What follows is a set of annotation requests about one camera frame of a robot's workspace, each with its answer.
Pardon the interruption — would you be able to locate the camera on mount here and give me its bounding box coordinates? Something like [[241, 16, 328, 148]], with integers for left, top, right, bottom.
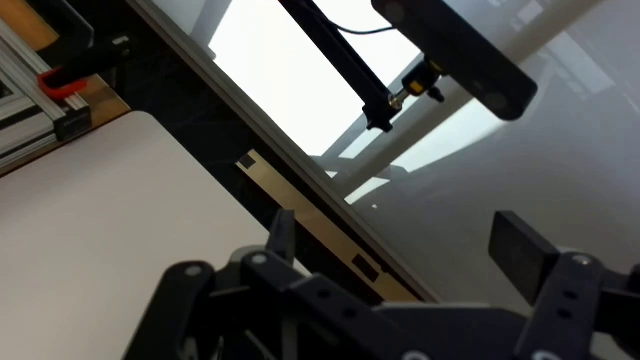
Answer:
[[277, 0, 539, 134]]

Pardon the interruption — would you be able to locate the black cable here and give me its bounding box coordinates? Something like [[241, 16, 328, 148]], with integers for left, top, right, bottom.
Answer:
[[314, 9, 398, 37]]

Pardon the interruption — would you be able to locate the black and red clamp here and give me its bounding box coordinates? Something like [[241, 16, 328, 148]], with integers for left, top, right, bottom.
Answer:
[[27, 0, 137, 101]]

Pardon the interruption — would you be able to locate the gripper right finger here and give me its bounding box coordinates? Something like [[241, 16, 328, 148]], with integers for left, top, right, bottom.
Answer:
[[487, 210, 640, 360]]

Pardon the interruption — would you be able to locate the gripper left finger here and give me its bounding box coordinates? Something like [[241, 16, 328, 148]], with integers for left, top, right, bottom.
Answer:
[[122, 209, 418, 360]]

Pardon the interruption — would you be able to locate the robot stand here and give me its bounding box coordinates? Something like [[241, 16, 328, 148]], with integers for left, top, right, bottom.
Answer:
[[0, 0, 132, 177]]

